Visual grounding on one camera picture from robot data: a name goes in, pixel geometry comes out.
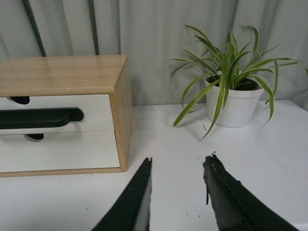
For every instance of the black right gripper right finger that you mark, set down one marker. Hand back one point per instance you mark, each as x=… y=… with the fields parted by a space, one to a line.
x=239 y=206

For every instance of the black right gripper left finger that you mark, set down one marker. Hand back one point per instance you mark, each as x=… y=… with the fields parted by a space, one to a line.
x=131 y=211

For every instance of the white drawer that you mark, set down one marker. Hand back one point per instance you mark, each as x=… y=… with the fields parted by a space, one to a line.
x=58 y=151
x=96 y=109

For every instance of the wooden drawer cabinet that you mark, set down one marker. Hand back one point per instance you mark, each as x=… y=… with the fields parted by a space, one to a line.
x=21 y=78

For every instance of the white plant pot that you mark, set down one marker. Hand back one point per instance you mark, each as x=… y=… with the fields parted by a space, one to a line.
x=239 y=108

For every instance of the right spider plant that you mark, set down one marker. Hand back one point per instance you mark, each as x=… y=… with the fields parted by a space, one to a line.
x=230 y=68

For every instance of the black metal drawer handle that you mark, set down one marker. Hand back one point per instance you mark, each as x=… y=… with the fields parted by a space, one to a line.
x=39 y=118

